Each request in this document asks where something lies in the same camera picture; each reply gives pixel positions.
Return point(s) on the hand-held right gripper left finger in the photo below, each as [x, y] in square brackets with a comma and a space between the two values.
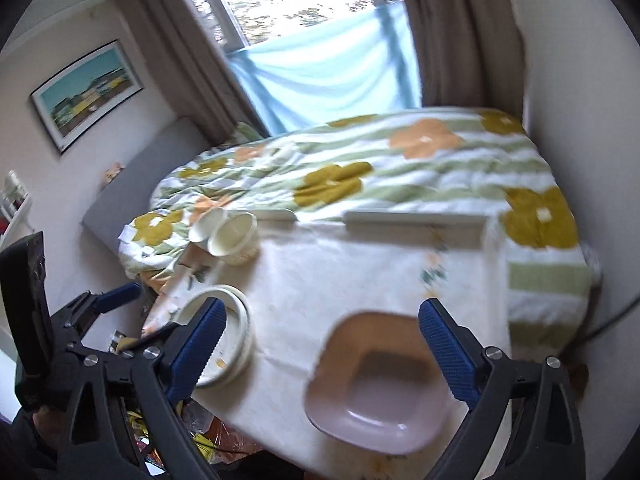
[200, 345]

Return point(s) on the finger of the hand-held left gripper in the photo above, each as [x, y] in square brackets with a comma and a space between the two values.
[150, 335]
[120, 296]

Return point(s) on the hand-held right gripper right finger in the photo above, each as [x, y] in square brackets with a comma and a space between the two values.
[447, 355]

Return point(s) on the plain white plate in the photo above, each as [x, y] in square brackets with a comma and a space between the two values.
[249, 332]

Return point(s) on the pink square bowl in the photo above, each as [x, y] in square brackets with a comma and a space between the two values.
[380, 395]

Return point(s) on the person's left hand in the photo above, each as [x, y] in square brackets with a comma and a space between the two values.
[47, 422]

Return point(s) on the orange plastic bag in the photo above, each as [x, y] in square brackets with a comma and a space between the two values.
[225, 435]

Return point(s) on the white cup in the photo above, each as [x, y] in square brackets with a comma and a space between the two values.
[205, 227]

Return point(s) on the cream round bowl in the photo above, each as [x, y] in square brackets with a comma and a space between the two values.
[232, 237]

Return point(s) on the grey bed headboard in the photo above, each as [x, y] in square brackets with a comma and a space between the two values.
[150, 175]

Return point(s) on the small printed card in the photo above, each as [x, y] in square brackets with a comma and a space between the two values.
[114, 171]

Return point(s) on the white tablecloth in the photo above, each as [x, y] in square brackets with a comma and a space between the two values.
[320, 280]

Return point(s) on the black floor lamp stand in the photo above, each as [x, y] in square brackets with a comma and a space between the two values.
[615, 320]

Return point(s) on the floral striped blanket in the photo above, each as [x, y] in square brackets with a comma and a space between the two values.
[400, 170]

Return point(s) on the framed house picture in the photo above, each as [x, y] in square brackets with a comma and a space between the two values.
[85, 95]

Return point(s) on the green floral pillow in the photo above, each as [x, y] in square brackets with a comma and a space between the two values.
[247, 132]

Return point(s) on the brown curtain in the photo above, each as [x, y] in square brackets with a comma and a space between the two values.
[460, 50]
[200, 75]

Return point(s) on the light blue cloth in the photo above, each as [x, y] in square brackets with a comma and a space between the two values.
[325, 85]

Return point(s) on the white wall shelf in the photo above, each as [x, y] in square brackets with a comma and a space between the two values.
[15, 210]

